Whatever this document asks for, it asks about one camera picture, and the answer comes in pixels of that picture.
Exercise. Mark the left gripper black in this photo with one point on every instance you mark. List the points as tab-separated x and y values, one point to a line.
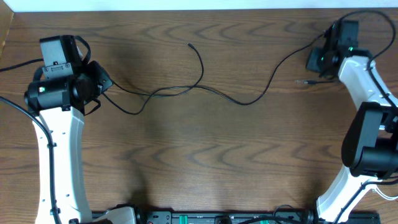
107	81

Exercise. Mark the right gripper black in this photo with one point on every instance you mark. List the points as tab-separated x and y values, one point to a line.
311	64

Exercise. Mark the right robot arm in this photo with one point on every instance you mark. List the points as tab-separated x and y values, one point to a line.
369	149

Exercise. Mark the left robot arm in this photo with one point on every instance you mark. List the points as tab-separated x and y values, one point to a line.
56	98

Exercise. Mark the wooden side panel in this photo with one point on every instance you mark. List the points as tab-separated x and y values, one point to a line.
6	18

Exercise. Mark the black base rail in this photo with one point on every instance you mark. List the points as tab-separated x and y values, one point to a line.
282	214

